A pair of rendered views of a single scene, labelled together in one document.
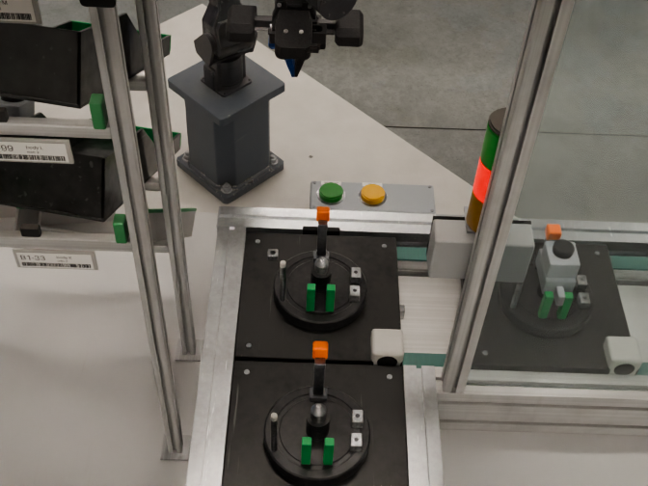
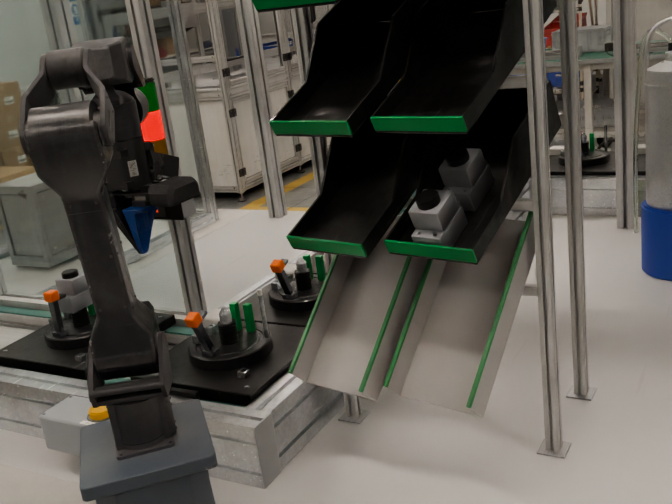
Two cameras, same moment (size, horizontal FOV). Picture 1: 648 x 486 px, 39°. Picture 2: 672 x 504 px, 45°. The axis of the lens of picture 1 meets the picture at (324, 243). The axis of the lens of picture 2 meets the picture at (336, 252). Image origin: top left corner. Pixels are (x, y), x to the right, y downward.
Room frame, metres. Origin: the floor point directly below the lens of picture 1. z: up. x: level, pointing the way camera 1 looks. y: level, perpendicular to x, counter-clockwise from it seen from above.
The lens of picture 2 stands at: (1.80, 0.84, 1.53)
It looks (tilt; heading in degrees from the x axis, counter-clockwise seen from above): 18 degrees down; 213
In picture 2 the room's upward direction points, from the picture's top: 8 degrees counter-clockwise
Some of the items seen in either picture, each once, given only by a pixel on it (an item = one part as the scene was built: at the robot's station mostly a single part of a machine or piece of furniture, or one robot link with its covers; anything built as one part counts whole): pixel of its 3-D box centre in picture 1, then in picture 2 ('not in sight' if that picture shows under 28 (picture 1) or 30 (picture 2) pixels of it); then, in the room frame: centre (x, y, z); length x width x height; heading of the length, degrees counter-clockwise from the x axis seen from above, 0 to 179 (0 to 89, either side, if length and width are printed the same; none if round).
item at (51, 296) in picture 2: not in sight; (58, 309); (0.91, -0.34, 1.04); 0.04 x 0.02 x 0.08; 2
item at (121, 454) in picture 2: (224, 67); (141, 416); (1.23, 0.18, 1.09); 0.07 x 0.07 x 0.06; 47
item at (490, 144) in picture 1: (506, 143); (142, 97); (0.74, -0.19, 1.38); 0.05 x 0.05 x 0.05
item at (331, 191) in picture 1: (331, 194); not in sight; (1.07, -0.01, 0.96); 0.04 x 0.04 x 0.02
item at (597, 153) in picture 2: not in sight; (583, 146); (-0.49, 0.24, 1.01); 0.24 x 0.24 x 0.13; 2
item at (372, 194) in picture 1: (372, 196); (102, 413); (1.07, -0.08, 0.96); 0.04 x 0.04 x 0.02
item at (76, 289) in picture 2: not in sight; (77, 286); (0.86, -0.34, 1.06); 0.08 x 0.04 x 0.07; 3
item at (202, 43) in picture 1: (227, 38); (126, 369); (1.23, 0.18, 1.15); 0.09 x 0.07 x 0.06; 125
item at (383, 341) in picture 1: (321, 276); (227, 328); (0.85, 0.00, 1.01); 0.24 x 0.24 x 0.13; 2
